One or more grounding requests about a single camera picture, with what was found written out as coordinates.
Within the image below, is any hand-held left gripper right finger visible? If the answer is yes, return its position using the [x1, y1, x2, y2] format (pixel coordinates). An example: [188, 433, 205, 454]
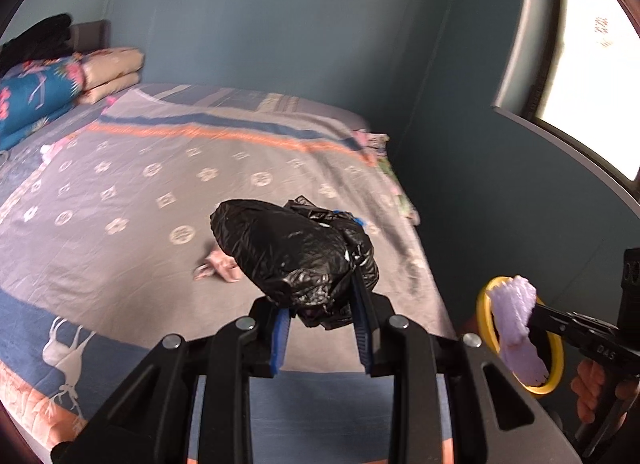
[350, 271, 584, 464]

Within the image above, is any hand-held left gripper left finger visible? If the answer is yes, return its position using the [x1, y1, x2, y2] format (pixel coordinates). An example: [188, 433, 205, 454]
[50, 296, 294, 464]

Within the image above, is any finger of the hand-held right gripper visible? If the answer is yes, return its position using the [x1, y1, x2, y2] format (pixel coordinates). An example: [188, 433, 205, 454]
[529, 318, 573, 341]
[536, 300, 577, 321]

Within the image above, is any white foam fruit net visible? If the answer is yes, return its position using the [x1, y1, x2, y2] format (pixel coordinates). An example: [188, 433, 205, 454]
[487, 275, 551, 388]

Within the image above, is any yellow rimmed trash bin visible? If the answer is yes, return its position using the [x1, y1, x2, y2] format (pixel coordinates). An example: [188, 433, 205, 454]
[475, 276, 566, 397]

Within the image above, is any round black plastic bag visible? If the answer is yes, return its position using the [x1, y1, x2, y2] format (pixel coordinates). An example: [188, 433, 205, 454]
[209, 198, 353, 330]

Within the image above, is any person's right hand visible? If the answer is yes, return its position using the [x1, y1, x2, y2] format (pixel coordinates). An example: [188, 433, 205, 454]
[570, 359, 640, 425]

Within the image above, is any long black plastic bag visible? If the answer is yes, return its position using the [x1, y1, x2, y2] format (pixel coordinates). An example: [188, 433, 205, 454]
[282, 196, 381, 295]

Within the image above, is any floral under sheet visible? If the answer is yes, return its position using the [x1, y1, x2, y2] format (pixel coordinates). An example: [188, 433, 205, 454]
[351, 130, 422, 226]

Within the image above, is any window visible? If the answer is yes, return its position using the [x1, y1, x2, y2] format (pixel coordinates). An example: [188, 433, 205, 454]
[491, 0, 640, 187]

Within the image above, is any small pink white cloth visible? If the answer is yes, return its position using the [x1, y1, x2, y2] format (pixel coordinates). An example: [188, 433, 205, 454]
[39, 140, 68, 161]

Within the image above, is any beige pillow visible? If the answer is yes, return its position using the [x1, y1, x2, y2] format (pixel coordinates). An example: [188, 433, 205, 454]
[82, 47, 146, 91]
[76, 71, 142, 106]

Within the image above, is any blue floral quilt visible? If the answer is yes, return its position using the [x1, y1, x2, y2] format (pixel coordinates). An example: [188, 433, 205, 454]
[0, 55, 86, 151]

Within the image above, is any black clothing pile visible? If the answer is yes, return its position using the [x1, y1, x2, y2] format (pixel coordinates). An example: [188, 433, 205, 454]
[0, 14, 74, 77]

